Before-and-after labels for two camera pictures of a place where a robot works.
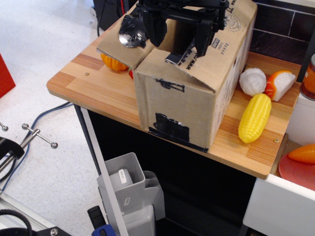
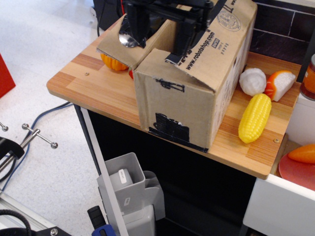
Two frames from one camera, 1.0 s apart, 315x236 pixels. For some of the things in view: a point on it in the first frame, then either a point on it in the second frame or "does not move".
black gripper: x=154 y=11 → x=198 y=11
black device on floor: x=109 y=11 does not move
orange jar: x=307 y=87 does not move
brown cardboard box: x=182 y=95 does not move
